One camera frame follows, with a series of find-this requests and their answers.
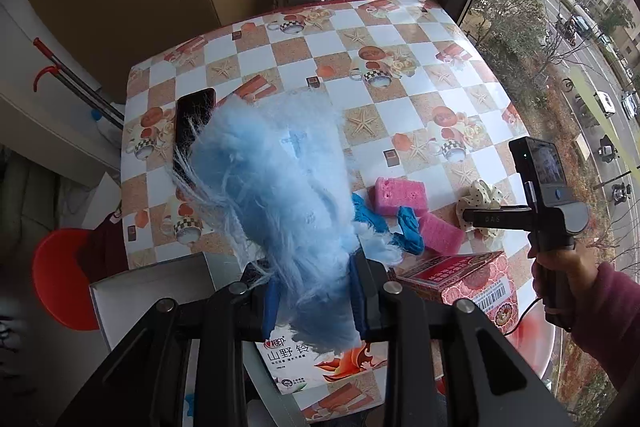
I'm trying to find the red plastic stool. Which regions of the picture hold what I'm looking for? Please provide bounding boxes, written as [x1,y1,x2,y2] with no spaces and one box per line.
[32,228,109,333]

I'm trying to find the checkered printed tablecloth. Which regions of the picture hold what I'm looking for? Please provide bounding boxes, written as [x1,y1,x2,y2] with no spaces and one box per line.
[119,0,534,424]

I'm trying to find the black cable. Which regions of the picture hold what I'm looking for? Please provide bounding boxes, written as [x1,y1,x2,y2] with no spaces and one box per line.
[504,296,547,337]

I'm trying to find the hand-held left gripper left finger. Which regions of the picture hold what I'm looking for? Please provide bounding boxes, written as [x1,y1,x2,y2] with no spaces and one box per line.
[55,264,282,427]

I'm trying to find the dark smartphone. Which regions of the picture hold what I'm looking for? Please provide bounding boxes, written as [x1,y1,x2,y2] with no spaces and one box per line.
[172,88,217,188]

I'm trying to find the white cabinet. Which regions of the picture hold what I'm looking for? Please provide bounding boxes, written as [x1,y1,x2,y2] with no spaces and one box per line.
[0,1,124,188]

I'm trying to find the dark red cloth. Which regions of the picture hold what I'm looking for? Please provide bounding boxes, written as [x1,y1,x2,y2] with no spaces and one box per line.
[81,211,132,284]

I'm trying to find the white polka-dot bow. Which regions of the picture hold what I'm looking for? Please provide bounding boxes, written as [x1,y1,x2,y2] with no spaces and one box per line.
[454,179,507,241]

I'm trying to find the red patterned cardboard box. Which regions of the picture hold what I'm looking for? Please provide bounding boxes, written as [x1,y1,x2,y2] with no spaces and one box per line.
[395,251,522,336]

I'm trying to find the person's right hand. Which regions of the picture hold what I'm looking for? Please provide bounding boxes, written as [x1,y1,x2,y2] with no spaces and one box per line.
[531,244,601,310]

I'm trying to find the pink sponge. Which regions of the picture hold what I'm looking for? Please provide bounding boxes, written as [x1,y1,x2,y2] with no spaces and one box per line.
[367,177,429,216]
[416,212,467,256]

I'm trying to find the person's right forearm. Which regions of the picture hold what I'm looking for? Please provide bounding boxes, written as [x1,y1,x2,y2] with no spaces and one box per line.
[569,261,640,379]

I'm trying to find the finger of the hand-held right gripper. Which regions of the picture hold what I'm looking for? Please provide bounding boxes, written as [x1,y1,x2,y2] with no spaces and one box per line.
[461,205,533,233]

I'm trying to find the red-handled mop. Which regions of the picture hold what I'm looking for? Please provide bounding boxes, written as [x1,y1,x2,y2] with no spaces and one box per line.
[32,38,127,131]

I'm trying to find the white bottle with blue cap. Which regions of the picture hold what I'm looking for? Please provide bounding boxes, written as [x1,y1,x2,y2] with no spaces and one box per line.
[89,108,115,135]

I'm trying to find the white snack packet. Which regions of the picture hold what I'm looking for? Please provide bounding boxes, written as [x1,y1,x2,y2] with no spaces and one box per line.
[254,336,390,424]

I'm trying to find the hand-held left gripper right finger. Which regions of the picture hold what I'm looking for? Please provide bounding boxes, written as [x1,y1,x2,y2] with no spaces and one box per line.
[349,252,576,427]

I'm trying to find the blue cloth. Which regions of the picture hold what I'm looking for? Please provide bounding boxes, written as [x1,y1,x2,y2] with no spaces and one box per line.
[350,193,426,258]

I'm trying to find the white cardboard box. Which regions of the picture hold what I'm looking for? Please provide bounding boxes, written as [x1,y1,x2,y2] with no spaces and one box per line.
[89,252,307,427]

